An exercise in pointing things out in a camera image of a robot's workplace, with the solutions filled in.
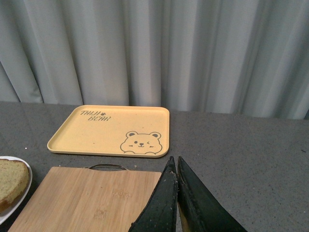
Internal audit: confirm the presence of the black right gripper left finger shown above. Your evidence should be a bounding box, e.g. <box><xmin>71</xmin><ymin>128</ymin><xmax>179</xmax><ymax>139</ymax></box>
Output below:
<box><xmin>129</xmin><ymin>157</ymin><xmax>178</xmax><ymax>232</ymax></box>

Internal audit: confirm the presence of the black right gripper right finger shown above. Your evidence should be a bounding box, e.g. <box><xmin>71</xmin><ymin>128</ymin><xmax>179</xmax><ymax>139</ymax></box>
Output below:
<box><xmin>178</xmin><ymin>157</ymin><xmax>246</xmax><ymax>232</ymax></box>

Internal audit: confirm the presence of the bread slice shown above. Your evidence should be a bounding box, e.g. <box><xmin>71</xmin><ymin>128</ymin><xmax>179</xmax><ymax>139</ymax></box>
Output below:
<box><xmin>0</xmin><ymin>159</ymin><xmax>29</xmax><ymax>213</ymax></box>

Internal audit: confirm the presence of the white round plate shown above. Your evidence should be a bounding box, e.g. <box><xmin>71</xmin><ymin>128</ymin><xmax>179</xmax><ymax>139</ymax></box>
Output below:
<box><xmin>0</xmin><ymin>156</ymin><xmax>32</xmax><ymax>224</ymax></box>

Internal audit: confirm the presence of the bamboo cutting board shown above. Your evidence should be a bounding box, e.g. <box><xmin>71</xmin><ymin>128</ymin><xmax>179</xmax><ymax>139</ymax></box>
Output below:
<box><xmin>10</xmin><ymin>167</ymin><xmax>161</xmax><ymax>232</ymax></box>

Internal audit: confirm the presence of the yellow bear tray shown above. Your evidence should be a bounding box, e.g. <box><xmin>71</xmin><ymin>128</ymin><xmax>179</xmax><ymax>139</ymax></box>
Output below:
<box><xmin>47</xmin><ymin>105</ymin><xmax>170</xmax><ymax>158</ymax></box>

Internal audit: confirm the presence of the grey curtain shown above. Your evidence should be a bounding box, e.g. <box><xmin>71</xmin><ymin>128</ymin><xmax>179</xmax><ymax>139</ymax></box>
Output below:
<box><xmin>0</xmin><ymin>0</ymin><xmax>309</xmax><ymax>119</ymax></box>

